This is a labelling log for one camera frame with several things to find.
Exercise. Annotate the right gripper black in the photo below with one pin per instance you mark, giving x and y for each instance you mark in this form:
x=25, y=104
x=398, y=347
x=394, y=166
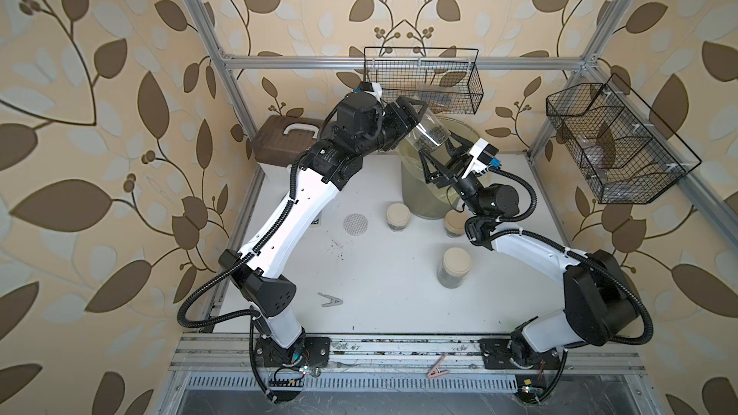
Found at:
x=455, y=171

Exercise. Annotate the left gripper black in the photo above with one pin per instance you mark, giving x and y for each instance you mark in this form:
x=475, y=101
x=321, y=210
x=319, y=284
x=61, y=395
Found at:
x=400, y=122

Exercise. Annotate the patterned white jar lid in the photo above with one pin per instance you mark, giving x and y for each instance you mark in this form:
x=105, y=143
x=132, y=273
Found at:
x=355, y=224

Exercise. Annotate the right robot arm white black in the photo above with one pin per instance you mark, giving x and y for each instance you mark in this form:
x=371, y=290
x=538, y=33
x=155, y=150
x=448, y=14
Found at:
x=600, y=305

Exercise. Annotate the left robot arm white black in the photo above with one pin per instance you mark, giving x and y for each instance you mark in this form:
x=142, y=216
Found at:
x=359, y=125

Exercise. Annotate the yellow trash bag liner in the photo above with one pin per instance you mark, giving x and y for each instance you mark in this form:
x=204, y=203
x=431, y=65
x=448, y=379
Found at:
x=412, y=165

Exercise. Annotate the mesh trash bin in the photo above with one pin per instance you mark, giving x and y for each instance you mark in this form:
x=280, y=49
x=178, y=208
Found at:
x=427, y=200

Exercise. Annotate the jar with beige lid back-right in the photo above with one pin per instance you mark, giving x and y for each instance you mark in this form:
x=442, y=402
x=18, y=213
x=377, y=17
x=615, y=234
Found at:
x=454, y=223

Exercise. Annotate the jar with beige lid back-left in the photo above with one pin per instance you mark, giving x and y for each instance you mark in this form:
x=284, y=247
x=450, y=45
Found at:
x=397, y=217

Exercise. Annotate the jar with beige lid front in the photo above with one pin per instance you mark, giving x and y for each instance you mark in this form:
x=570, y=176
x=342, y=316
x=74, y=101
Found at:
x=453, y=268

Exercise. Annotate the brown lidded storage box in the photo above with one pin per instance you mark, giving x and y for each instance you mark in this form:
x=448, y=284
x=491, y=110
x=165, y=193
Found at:
x=281, y=139

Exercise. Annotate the grey clip on table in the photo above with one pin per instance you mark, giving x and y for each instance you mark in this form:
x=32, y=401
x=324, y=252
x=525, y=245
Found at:
x=330, y=301

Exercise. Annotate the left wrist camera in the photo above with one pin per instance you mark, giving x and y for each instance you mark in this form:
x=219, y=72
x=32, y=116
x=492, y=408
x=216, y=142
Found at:
x=374, y=89

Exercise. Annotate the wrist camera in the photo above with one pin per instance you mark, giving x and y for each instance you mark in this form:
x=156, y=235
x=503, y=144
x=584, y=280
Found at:
x=483, y=157
x=374, y=89

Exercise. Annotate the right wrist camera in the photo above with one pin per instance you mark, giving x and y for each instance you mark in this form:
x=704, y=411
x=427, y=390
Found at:
x=483, y=157

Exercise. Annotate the back wire basket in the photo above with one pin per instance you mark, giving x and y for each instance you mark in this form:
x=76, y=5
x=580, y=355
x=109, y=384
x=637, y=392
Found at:
x=447, y=79

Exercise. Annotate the wire basket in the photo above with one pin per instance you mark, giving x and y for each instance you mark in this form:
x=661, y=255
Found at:
x=627, y=151
x=447, y=79

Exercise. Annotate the right wire basket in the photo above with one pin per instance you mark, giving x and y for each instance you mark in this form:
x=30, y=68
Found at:
x=627, y=151

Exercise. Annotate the pink clip on rail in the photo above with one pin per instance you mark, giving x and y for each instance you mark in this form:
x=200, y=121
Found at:
x=437, y=370

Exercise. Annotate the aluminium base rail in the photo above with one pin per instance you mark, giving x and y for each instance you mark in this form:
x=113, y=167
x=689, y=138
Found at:
x=389, y=363

